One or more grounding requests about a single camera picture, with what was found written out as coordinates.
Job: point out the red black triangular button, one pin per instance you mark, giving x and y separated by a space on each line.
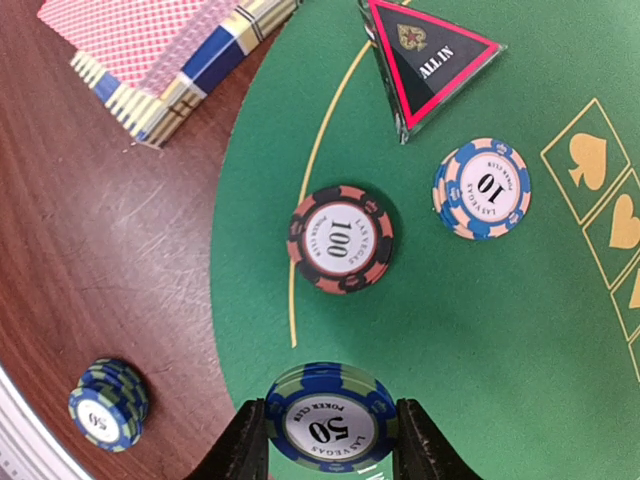
424 60

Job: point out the round green poker mat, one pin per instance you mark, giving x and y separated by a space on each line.
524 350

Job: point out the dark blue chip stack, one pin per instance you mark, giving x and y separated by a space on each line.
110 404

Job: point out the pink backed card deck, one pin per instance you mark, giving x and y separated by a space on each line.
142 43

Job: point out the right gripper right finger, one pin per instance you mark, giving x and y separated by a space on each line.
422 451

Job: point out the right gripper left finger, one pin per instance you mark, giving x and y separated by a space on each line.
241 451

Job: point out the gold card deck box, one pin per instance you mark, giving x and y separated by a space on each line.
150 119

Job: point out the brown chip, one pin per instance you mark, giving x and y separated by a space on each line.
341 239

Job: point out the green blue chip mat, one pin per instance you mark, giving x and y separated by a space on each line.
331 417

